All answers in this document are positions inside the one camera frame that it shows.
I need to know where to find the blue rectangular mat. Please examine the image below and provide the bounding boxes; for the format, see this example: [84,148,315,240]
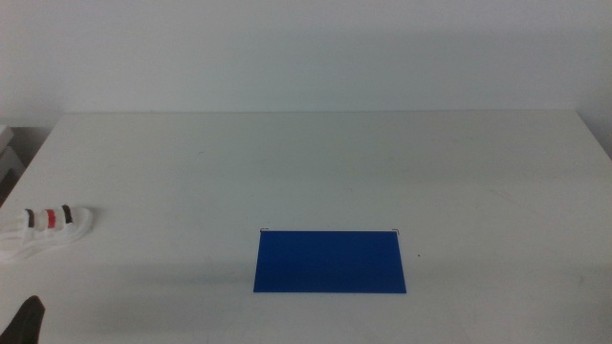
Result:
[252,230,407,294]

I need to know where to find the white shoe with striped straps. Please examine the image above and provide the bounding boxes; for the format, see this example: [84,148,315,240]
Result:
[0,204,95,262]

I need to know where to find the white side furniture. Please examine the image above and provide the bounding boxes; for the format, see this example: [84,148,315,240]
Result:
[0,124,26,192]

